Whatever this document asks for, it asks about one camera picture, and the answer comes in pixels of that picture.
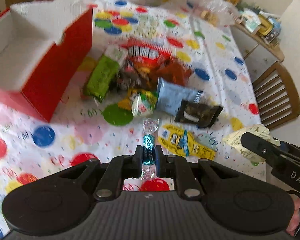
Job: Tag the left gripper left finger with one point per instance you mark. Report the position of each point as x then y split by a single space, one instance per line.
114 174

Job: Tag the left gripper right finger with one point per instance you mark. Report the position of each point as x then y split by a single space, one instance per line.
178 169

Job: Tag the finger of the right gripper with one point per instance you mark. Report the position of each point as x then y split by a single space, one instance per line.
286 151

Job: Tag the yellow minion pouch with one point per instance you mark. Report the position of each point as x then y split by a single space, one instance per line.
181 142

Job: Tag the teal candy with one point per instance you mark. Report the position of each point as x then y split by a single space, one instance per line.
150 127

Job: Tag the cream white snack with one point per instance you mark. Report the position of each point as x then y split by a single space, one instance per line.
250 141

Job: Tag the black snack packet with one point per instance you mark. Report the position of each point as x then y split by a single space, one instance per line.
199 114

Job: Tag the yellow sesame snack packet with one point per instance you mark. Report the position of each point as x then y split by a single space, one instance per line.
127 102

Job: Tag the green white jelly cup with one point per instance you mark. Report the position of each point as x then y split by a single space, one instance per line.
144 104

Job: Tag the light blue snack packet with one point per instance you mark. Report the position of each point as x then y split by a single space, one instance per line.
171 95

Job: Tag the dark brown candy packet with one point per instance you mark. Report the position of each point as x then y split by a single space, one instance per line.
129 78

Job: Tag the green snack bar packet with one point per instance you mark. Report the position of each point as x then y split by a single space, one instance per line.
106 69

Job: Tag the brown foil oreo bag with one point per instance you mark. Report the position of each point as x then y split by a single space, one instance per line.
173 71

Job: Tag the red crispy noodle snack bag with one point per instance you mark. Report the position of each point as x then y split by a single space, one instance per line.
146 54

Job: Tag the person's right hand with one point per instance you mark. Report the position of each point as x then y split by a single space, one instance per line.
294 225

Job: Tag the wooden slatted chair right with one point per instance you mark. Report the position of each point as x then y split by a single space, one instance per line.
277 97

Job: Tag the balloon birthday tablecloth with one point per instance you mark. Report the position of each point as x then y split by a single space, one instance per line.
167 41

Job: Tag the white cabinet with wood top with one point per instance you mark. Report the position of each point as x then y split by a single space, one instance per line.
258 56

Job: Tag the tissue box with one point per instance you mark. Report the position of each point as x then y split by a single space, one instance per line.
250 20

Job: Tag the red and white cardboard box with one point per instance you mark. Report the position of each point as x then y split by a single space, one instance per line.
41 46

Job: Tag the small clear bag with pastries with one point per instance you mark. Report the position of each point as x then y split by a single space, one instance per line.
218 13

